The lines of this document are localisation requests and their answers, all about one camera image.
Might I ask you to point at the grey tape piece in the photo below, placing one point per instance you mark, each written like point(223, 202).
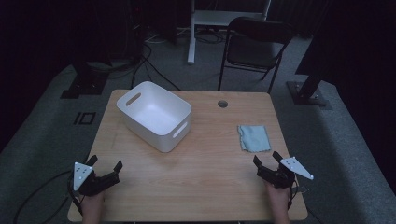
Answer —
point(302, 188)

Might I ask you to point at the person's right hand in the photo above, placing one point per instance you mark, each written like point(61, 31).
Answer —
point(278, 200)

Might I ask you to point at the white plastic storage bin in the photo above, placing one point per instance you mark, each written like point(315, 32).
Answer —
point(155, 116)

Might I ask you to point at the black metal stand base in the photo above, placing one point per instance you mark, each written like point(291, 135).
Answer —
point(87, 84)
point(306, 95)

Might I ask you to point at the light blue cleaning cloth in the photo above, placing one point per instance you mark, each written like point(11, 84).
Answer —
point(254, 138)

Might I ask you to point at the white desk frame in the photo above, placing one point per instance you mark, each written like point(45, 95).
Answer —
point(218, 17)

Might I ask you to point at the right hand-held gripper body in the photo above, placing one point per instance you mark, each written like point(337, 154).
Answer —
point(281, 177)

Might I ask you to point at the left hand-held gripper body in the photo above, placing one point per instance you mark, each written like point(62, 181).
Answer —
point(93, 183)

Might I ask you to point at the black folding chair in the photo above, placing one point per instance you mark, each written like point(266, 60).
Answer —
point(253, 49)

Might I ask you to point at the person's left hand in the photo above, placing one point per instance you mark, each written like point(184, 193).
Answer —
point(92, 205)

